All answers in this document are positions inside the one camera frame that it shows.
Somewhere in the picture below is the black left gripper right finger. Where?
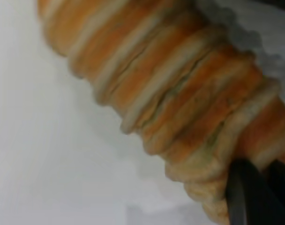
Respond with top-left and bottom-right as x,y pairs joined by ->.
268,160 -> 285,221

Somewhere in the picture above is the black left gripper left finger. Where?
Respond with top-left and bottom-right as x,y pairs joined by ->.
225,158 -> 285,225

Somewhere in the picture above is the ridged orange bread roll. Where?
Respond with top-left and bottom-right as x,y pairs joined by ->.
37,0 -> 285,225

